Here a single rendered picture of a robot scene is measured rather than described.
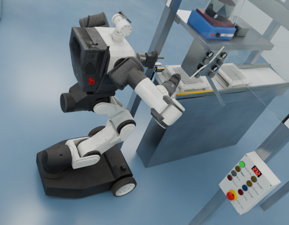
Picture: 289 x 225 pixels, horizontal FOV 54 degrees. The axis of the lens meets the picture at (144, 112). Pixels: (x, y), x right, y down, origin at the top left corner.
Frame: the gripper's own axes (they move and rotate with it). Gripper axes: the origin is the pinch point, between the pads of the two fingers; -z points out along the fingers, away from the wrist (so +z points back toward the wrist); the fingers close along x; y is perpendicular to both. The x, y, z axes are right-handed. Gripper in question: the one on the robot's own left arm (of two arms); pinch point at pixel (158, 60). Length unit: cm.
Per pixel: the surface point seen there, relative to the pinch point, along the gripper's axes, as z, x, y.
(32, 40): 58, 104, -175
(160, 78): -8.3, 15.4, -1.1
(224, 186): -6, 11, 87
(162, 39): -1.6, -11.1, -7.3
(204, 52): -11.3, -23.5, 23.4
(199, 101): -33.8, 20.4, 17.2
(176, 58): -137, 106, -163
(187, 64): -8.6, -10.9, 18.4
